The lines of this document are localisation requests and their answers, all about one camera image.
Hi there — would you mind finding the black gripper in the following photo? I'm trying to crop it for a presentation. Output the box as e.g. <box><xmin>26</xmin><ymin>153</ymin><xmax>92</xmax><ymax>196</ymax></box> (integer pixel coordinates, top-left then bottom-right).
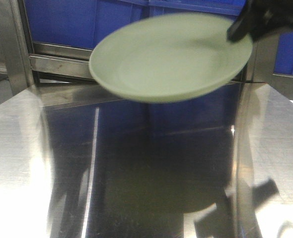
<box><xmin>226</xmin><ymin>0</ymin><xmax>293</xmax><ymax>42</ymax></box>

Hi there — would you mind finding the green round plate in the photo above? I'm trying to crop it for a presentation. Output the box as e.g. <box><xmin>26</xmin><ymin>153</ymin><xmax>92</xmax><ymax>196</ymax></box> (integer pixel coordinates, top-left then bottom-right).
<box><xmin>88</xmin><ymin>12</ymin><xmax>253</xmax><ymax>103</ymax></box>

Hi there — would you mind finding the blue plastic bin middle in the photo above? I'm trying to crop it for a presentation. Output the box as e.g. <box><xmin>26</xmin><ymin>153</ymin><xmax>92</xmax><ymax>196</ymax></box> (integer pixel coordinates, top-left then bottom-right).
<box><xmin>148</xmin><ymin>0</ymin><xmax>245</xmax><ymax>17</ymax></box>

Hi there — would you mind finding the blue plastic bin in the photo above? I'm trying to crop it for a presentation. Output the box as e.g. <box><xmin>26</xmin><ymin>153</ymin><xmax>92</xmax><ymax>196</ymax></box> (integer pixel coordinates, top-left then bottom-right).
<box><xmin>148</xmin><ymin>0</ymin><xmax>245</xmax><ymax>17</ymax></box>
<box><xmin>24</xmin><ymin>0</ymin><xmax>148</xmax><ymax>49</ymax></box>
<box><xmin>274</xmin><ymin>32</ymin><xmax>293</xmax><ymax>75</ymax></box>

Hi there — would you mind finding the blue plastic bin right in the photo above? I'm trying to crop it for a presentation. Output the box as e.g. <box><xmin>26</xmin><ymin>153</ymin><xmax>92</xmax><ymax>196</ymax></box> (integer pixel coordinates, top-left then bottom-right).
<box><xmin>274</xmin><ymin>32</ymin><xmax>293</xmax><ymax>75</ymax></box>

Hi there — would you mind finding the blue plastic bin left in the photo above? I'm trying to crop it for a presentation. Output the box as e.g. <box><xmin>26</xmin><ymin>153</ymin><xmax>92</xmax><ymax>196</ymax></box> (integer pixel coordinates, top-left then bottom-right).
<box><xmin>24</xmin><ymin>0</ymin><xmax>148</xmax><ymax>49</ymax></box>

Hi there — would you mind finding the stainless steel shelf frame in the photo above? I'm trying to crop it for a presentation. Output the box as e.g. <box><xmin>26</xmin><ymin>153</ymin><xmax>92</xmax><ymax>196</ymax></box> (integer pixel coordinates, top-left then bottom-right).
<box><xmin>0</xmin><ymin>0</ymin><xmax>293</xmax><ymax>112</ymax></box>

